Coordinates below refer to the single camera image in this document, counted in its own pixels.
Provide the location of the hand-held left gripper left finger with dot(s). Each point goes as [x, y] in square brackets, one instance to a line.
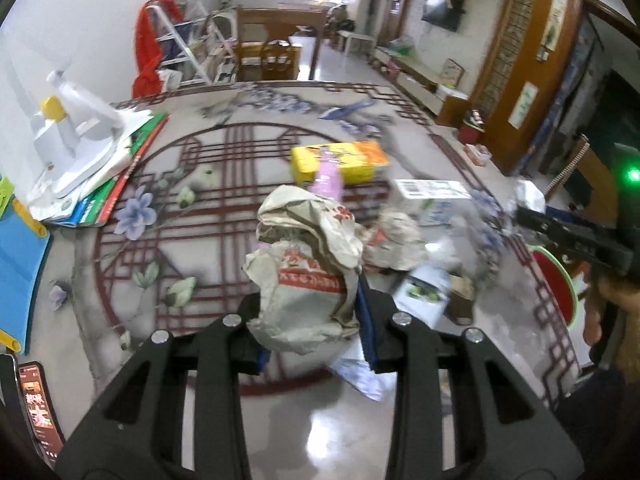
[240, 340]

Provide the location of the green book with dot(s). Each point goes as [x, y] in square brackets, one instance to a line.
[145, 132]

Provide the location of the yellow and orange box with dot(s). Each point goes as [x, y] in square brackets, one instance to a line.
[345, 160]

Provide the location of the blue folder yellow trim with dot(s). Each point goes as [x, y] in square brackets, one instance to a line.
[20, 270]

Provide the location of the person's right forearm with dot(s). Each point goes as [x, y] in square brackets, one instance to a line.
[605, 410]

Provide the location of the white bottle with yellow cap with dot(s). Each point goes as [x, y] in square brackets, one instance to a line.
[50, 132]

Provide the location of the beige paper bag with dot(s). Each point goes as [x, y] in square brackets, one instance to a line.
[300, 280]

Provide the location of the person's right hand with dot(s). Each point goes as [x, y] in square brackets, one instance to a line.
[615, 320]

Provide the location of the silver and blue wrapper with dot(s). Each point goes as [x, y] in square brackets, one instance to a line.
[365, 377]

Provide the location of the white desk lamp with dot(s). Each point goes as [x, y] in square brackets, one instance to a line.
[85, 160]

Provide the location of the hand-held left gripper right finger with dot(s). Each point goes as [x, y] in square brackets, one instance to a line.
[369, 340]

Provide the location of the wall television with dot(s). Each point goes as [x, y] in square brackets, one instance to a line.
[441, 12]

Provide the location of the red bin with green rim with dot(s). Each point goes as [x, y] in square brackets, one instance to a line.
[555, 285]

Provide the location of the white wrapper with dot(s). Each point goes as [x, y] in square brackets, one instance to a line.
[531, 195]

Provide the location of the low television cabinet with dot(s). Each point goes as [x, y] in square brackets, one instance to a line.
[425, 80]

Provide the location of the crumpled brown paper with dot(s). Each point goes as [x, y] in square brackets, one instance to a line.
[395, 240]

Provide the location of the white book rack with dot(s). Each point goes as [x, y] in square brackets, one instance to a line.
[200, 45]

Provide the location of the white box with barcode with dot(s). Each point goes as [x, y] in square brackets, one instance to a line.
[432, 187]

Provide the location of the white box with green picture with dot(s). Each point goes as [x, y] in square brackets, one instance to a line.
[420, 292]

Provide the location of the wall scroll painting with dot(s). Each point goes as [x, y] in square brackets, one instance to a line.
[522, 105]
[555, 20]

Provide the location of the colourful framed picture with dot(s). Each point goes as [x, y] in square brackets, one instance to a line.
[453, 72]

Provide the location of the smartphone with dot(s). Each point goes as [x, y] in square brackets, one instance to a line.
[40, 415]

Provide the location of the blue book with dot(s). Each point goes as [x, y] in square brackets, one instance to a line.
[82, 212]

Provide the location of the white side table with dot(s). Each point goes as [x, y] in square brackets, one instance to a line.
[356, 40]

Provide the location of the blue patterned hanging cloth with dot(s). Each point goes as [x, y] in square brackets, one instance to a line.
[565, 95]

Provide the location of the small red floor bin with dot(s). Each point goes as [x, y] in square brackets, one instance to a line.
[471, 130]

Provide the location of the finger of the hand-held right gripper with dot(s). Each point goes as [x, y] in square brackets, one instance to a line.
[560, 247]
[555, 220]

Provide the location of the red cloth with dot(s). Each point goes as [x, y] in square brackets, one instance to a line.
[147, 50]

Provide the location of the pink plastic bottle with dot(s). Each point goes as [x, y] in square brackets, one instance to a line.
[327, 180]

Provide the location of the stack of colourful books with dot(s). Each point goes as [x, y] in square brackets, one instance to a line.
[127, 172]

